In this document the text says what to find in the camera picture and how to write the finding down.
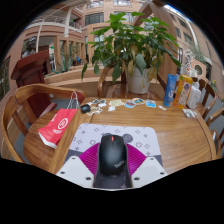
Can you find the green potted plant white pot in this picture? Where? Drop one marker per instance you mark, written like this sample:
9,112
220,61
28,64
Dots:
133,46

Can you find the pale printed card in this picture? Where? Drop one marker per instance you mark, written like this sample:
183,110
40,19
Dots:
116,103

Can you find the spiky green plant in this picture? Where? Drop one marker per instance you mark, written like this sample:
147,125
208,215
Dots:
63,68

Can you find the blue printed sticker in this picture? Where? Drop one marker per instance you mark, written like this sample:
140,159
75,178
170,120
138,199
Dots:
150,103

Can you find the yellow bottle orange cap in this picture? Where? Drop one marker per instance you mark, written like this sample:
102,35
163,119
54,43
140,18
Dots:
183,91

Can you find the dark red wooden pedestal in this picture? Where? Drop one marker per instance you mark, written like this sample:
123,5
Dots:
31,71

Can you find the white plastic packet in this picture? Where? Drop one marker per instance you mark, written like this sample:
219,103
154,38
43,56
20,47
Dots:
190,113

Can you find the grey white printed mouse pad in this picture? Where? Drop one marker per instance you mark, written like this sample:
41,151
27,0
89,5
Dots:
140,135

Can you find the red paper bag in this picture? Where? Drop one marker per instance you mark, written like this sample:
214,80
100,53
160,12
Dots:
58,128

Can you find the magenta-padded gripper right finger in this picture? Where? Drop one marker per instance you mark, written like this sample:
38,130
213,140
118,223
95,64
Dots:
148,170

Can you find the small black key fob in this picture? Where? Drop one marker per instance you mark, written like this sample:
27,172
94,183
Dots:
85,108

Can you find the white pump bottle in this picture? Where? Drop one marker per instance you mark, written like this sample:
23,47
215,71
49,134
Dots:
195,96

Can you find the blue tube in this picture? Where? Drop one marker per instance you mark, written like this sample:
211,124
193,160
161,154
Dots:
170,90

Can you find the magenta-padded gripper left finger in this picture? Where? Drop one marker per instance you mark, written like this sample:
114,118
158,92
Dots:
75,170

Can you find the dark bust statue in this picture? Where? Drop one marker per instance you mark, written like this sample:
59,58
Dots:
30,46

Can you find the black computer mouse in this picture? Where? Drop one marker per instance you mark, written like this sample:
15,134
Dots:
112,155

